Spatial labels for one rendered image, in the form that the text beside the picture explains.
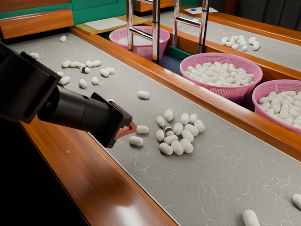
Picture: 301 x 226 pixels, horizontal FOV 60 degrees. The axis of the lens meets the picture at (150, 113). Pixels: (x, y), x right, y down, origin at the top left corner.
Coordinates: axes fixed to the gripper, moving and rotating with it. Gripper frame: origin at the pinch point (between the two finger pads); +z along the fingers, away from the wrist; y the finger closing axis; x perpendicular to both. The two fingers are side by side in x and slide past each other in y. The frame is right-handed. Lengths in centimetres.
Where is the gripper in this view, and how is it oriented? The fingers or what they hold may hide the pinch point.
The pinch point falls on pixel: (132, 128)
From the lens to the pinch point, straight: 53.7
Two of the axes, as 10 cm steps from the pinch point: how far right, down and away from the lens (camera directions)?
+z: 5.9, 2.5, 7.7
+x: -5.0, 8.6, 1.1
